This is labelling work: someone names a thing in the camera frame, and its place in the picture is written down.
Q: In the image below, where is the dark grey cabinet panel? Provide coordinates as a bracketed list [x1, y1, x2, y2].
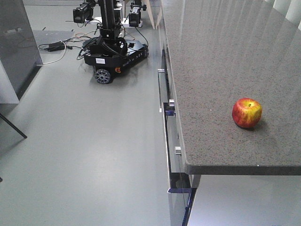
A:
[0, 0, 42, 104]

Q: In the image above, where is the black power adapter brick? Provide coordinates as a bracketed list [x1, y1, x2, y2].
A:
[47, 41, 65, 52]

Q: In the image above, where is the white floor cable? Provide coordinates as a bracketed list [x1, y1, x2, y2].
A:
[36, 40, 67, 66]

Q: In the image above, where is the red yellow apple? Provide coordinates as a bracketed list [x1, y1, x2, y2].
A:
[232, 98, 262, 129]

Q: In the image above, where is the black wheeled mobile robot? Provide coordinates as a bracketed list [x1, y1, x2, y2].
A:
[73, 0, 149, 84]

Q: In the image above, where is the chrome drawer handle bar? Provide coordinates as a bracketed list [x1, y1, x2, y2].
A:
[157, 68, 165, 113]

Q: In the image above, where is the grey speckled kitchen counter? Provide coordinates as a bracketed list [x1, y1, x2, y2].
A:
[162, 0, 301, 176]

